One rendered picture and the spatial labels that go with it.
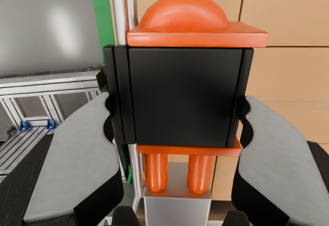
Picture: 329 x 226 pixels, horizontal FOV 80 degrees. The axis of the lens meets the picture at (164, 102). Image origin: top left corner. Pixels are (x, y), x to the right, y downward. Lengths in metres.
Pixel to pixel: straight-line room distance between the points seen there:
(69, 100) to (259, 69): 1.02
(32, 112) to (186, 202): 1.34
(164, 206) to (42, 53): 1.38
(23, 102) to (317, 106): 1.49
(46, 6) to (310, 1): 1.24
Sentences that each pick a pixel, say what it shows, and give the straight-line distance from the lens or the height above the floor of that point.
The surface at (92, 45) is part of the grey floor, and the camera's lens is 1.34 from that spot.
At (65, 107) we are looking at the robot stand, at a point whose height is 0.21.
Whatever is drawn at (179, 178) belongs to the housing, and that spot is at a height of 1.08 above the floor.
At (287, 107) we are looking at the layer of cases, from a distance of 0.88.
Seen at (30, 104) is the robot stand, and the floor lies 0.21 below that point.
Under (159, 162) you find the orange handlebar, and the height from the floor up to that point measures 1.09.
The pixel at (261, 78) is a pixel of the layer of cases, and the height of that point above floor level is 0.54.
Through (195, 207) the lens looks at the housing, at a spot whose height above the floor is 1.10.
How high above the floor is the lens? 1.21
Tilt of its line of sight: 61 degrees down
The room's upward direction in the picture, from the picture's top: 175 degrees counter-clockwise
